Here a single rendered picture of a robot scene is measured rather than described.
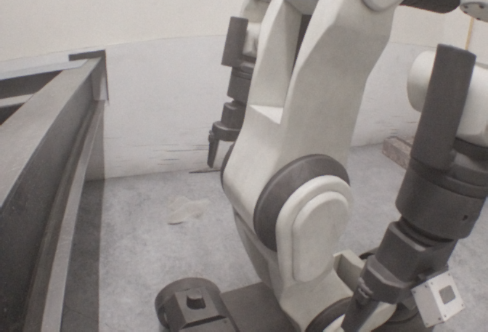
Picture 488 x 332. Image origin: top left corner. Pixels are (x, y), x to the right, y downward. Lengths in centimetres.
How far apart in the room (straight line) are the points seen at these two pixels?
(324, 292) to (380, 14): 46
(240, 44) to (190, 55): 113
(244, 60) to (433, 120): 44
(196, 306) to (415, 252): 60
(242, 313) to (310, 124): 58
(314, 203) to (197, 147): 152
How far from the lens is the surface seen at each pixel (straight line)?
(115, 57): 172
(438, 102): 26
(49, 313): 61
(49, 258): 72
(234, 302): 89
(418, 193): 30
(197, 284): 91
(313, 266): 46
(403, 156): 212
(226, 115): 65
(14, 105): 100
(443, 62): 27
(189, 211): 152
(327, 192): 40
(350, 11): 37
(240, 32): 61
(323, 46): 37
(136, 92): 175
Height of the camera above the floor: 85
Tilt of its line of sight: 23 degrees down
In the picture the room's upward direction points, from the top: 1 degrees clockwise
